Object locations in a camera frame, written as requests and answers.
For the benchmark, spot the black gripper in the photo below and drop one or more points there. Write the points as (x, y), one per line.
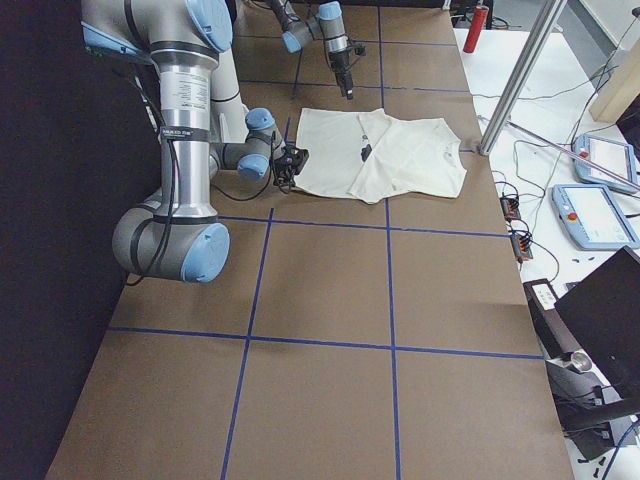
(286, 176)
(340, 63)

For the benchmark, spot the cream long-sleeve shirt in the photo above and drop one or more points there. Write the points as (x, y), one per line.
(370, 156)

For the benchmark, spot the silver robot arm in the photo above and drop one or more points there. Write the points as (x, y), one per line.
(203, 128)
(326, 25)

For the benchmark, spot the red cylinder bottle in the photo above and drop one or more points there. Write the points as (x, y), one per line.
(478, 23)

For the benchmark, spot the metal rod reaching tool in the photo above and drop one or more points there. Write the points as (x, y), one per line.
(575, 156)

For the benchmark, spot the small orange black adapter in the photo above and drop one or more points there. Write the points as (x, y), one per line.
(510, 207)

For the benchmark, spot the wooden board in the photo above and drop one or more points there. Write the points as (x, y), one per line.
(618, 94)

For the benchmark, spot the far teach pendant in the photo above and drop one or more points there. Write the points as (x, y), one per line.
(615, 156)

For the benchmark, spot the teach pendant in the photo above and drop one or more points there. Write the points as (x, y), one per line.
(615, 156)
(592, 218)

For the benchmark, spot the near teach pendant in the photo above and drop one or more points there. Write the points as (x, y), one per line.
(592, 218)

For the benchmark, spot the black box with label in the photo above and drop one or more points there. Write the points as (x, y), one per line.
(553, 333)

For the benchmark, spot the black monitor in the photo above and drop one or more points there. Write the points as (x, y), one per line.
(602, 313)

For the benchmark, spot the silver metal cup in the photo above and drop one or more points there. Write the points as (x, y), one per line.
(580, 362)

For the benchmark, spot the aluminium frame post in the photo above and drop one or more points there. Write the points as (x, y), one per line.
(536, 40)

